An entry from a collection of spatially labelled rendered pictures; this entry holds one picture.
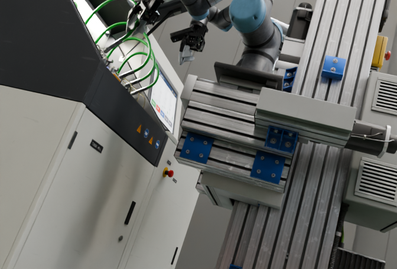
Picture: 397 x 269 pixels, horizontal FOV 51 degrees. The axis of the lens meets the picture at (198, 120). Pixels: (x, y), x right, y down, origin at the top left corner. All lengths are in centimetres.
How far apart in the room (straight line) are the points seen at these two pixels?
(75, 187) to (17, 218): 22
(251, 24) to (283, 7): 304
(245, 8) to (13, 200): 92
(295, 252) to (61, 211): 76
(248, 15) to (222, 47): 281
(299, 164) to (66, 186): 77
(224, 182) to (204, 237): 219
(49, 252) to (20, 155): 32
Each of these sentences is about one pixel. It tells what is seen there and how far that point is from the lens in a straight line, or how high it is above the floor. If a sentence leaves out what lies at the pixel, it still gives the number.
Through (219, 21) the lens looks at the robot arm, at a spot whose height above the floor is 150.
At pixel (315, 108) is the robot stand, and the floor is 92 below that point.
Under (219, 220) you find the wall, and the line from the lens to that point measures 355.
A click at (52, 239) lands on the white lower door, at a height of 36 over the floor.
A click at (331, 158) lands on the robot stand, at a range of 148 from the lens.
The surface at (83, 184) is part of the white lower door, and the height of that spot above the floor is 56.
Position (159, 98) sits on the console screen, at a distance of 248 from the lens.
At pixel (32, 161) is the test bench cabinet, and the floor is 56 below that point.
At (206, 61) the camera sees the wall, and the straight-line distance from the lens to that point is 408.
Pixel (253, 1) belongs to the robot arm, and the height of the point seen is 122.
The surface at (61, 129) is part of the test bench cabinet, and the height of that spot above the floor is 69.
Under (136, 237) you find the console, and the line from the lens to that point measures 200.
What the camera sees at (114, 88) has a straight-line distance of 155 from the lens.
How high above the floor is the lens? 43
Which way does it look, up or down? 19 degrees up
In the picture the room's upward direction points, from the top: 19 degrees clockwise
